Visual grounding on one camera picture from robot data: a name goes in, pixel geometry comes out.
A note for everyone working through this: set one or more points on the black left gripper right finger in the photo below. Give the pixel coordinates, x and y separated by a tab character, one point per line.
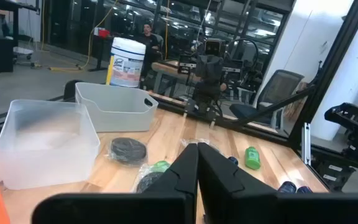
228	202

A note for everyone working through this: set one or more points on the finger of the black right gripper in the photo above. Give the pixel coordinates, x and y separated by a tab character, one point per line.
203	93
215	95

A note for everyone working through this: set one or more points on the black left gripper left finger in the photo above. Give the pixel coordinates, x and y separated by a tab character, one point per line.
166	202

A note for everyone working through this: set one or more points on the small green bottle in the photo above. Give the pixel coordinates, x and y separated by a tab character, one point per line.
162	165
252	158

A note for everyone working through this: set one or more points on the dark blue shave butter tube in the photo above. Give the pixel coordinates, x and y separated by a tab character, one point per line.
287	187
233	160
304	189

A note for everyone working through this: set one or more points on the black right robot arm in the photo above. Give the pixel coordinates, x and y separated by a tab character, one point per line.
202	112

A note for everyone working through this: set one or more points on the wooden background table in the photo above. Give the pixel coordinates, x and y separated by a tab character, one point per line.
163	67

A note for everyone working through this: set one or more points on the grey mesh office chair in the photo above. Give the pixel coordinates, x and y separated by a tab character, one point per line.
278	87

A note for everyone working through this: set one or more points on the person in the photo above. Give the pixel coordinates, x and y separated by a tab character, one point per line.
149	39

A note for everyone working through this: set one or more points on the white disinfecting wipes canister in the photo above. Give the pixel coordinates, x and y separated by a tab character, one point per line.
126	62

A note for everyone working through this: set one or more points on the red box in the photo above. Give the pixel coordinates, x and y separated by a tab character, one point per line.
103	32

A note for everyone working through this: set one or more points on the clear plastic bin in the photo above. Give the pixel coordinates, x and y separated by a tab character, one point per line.
47	161

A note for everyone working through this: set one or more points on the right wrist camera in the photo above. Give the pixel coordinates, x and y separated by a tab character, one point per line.
213	48

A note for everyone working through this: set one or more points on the black diagonal frame brace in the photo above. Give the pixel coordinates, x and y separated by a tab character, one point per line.
275	105

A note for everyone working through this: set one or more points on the silver frame bracket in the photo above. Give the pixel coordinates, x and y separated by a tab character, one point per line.
305	143

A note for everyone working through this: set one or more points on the black frame post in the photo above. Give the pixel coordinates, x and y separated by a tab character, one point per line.
328	74

